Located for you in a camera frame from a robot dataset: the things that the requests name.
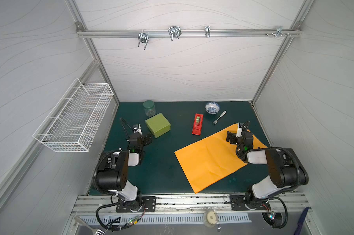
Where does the silver fork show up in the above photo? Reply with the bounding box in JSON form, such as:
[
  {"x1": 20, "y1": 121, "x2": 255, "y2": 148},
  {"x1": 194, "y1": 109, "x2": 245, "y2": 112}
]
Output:
[{"x1": 212, "y1": 110, "x2": 227, "y2": 125}]

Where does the aluminium cross rail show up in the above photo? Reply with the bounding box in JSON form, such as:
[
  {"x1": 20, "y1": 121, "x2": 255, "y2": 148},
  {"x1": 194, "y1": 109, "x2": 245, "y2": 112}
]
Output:
[{"x1": 77, "y1": 28, "x2": 303, "y2": 38}]

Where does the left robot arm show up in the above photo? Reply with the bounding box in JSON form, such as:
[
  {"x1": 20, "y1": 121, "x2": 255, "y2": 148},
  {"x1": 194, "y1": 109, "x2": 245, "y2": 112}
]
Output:
[{"x1": 92, "y1": 132, "x2": 152, "y2": 207}]

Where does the round white puck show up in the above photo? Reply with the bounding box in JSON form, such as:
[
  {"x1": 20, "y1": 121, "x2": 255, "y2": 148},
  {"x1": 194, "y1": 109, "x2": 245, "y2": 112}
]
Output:
[{"x1": 203, "y1": 211, "x2": 219, "y2": 228}]

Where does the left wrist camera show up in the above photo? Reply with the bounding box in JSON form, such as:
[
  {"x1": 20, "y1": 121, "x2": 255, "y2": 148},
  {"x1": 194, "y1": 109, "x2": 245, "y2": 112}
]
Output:
[{"x1": 133, "y1": 124, "x2": 142, "y2": 135}]

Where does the right base cable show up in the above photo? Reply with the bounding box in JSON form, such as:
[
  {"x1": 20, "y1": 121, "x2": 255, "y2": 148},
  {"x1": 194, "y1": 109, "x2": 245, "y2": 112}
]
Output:
[{"x1": 261, "y1": 196, "x2": 289, "y2": 229}]

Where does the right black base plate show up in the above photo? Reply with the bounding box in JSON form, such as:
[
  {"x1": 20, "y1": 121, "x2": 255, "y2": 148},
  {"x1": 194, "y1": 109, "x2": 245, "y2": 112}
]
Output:
[{"x1": 229, "y1": 194, "x2": 271, "y2": 211}]

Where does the metal clamp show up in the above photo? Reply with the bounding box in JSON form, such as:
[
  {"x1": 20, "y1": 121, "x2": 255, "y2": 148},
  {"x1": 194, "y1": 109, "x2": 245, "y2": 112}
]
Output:
[
  {"x1": 137, "y1": 32, "x2": 150, "y2": 50},
  {"x1": 168, "y1": 26, "x2": 182, "y2": 41}
]

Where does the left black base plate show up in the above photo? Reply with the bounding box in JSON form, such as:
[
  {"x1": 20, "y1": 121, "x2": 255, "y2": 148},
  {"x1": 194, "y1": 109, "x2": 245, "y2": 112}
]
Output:
[{"x1": 116, "y1": 196, "x2": 156, "y2": 213}]

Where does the green lid glass jar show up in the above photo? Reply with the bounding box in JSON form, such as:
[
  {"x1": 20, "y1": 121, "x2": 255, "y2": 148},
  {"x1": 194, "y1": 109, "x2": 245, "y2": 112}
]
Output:
[{"x1": 143, "y1": 100, "x2": 156, "y2": 117}]

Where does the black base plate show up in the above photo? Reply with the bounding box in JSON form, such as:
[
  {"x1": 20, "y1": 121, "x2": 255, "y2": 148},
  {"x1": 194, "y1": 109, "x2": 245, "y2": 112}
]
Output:
[
  {"x1": 229, "y1": 194, "x2": 271, "y2": 211},
  {"x1": 116, "y1": 196, "x2": 156, "y2": 213}
]

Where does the blue handled tool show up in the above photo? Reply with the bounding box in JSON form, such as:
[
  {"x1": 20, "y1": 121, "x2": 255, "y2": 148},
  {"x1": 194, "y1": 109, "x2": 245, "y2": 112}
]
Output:
[{"x1": 294, "y1": 207, "x2": 310, "y2": 235}]

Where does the right metal bracket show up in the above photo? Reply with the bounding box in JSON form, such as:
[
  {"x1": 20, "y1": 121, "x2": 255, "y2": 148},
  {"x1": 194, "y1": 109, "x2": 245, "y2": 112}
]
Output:
[{"x1": 265, "y1": 26, "x2": 292, "y2": 38}]

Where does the green gift box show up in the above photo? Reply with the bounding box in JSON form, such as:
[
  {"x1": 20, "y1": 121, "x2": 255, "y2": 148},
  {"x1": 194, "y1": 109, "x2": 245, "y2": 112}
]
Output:
[{"x1": 145, "y1": 113, "x2": 171, "y2": 138}]

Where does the middle metal clamp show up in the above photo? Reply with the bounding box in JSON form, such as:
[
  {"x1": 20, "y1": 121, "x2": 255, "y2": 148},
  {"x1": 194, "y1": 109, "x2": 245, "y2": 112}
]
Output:
[{"x1": 168, "y1": 26, "x2": 182, "y2": 41}]

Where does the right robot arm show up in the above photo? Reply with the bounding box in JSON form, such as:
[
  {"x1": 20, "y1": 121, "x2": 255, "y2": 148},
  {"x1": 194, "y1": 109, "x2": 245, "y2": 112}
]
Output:
[{"x1": 226, "y1": 131, "x2": 309, "y2": 210}]

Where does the blue white ceramic bowl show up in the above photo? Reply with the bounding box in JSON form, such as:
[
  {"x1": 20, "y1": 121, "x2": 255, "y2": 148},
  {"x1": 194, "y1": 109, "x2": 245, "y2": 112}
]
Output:
[{"x1": 205, "y1": 101, "x2": 220, "y2": 115}]

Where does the left metal clamp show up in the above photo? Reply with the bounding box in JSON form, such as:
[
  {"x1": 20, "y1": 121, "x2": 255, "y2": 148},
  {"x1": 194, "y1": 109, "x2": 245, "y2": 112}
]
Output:
[{"x1": 137, "y1": 32, "x2": 150, "y2": 50}]

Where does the white wire basket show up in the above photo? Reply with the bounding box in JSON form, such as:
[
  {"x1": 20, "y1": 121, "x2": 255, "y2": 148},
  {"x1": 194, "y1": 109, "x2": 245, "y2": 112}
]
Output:
[{"x1": 33, "y1": 78, "x2": 113, "y2": 152}]

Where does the red tape dispenser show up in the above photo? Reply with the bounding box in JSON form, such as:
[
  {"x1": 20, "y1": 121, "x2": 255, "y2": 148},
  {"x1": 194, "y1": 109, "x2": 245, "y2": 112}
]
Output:
[{"x1": 192, "y1": 114, "x2": 203, "y2": 136}]

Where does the orange wrapping paper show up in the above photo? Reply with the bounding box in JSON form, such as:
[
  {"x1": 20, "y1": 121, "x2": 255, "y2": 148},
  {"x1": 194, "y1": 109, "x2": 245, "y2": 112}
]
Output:
[{"x1": 174, "y1": 123, "x2": 268, "y2": 194}]

